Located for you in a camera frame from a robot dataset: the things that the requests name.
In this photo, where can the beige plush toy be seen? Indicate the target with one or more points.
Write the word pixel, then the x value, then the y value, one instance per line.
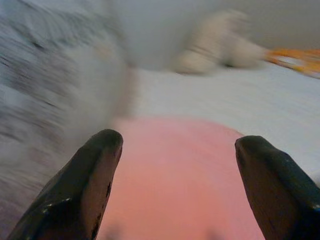
pixel 215 47

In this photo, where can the grey printed headboard cover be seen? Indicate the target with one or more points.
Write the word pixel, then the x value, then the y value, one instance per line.
pixel 50 75

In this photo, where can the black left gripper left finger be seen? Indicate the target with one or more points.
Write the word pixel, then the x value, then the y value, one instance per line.
pixel 70 187

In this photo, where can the pink pillow with duck patch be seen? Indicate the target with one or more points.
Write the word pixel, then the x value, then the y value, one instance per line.
pixel 175 175

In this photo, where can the yellow egg print blanket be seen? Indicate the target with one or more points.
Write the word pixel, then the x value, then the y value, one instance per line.
pixel 295 58

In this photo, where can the white quilted mattress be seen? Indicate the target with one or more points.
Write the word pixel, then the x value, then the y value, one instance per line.
pixel 225 100

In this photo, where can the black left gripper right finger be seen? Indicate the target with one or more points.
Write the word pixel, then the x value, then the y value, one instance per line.
pixel 275 187

